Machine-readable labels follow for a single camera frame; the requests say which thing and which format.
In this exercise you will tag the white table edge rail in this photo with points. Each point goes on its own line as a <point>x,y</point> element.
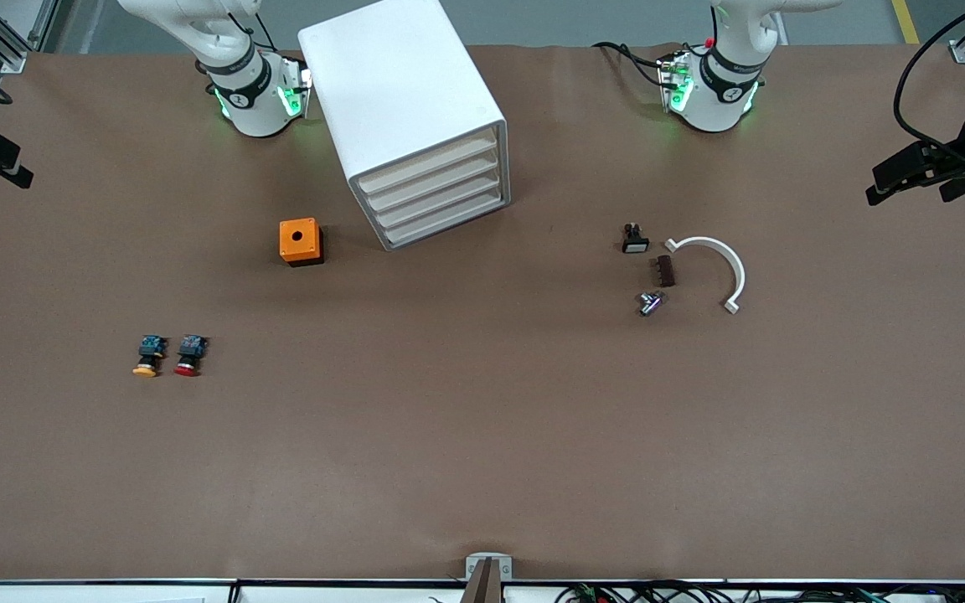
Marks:
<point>114,593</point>

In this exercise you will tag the orange button enclosure box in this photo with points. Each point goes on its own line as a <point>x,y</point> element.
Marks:
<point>298,239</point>

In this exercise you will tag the silver metal fitting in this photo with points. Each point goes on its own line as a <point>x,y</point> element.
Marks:
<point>650,303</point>

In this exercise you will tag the brown terminal block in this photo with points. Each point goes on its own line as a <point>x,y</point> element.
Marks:
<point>663,271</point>

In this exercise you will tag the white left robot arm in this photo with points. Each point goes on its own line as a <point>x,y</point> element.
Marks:
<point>713,100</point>

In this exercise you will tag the yellow push button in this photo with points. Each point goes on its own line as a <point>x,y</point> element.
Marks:
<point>147,352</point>

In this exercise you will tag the black white-faced push button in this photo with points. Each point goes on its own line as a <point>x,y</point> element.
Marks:
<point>635,243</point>

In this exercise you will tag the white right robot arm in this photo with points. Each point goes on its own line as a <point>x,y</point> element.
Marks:
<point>252,100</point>

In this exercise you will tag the brown table cover mat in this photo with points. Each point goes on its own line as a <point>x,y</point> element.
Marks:
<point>482,419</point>

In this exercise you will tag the red push button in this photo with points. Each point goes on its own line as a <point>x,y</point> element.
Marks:
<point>189,352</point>

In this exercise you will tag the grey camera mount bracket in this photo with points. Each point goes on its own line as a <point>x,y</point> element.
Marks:
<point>488,578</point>

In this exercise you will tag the lowest white cabinet drawer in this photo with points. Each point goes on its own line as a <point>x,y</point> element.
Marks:
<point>441,223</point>

